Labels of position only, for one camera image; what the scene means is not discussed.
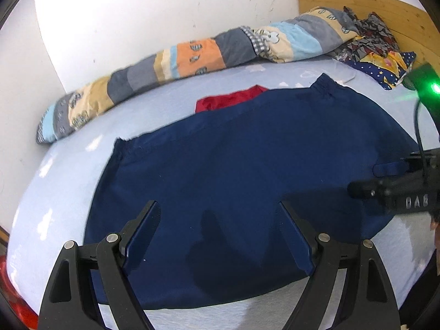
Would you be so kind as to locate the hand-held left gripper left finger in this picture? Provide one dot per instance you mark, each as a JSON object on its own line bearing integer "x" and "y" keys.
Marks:
{"x": 144, "y": 233}

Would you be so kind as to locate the navy and yellow star-printed cloth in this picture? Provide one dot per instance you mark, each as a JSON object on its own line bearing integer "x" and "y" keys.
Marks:
{"x": 378, "y": 68}

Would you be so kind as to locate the grey and red patterned cloth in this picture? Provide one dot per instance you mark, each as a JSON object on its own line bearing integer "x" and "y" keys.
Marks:
{"x": 374, "y": 31}

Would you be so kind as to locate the red plastic object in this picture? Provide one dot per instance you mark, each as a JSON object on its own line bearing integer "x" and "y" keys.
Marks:
{"x": 13, "y": 302}

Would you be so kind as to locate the rolled patchwork blanket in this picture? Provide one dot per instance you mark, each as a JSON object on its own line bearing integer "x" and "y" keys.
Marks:
{"x": 202, "y": 55}

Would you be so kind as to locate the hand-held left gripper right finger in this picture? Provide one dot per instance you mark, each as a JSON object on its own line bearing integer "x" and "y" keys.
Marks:
{"x": 295, "y": 237}

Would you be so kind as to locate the navy jacket with red collar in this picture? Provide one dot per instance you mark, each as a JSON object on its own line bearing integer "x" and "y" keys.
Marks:
{"x": 223, "y": 161}

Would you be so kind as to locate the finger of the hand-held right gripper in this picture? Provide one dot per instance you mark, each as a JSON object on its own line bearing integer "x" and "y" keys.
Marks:
{"x": 371, "y": 189}
{"x": 390, "y": 169}

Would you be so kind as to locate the wooden headboard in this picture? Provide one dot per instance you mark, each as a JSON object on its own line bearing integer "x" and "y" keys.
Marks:
{"x": 405, "y": 20}

